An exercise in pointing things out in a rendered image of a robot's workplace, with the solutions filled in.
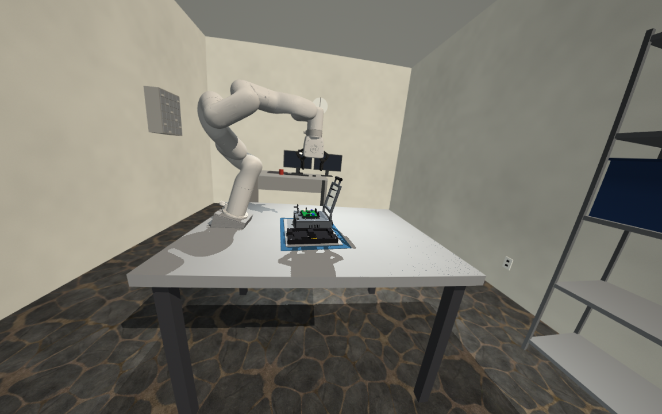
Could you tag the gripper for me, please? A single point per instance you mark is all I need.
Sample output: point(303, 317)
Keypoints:
point(313, 147)

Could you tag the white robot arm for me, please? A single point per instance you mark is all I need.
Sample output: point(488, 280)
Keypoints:
point(218, 114)

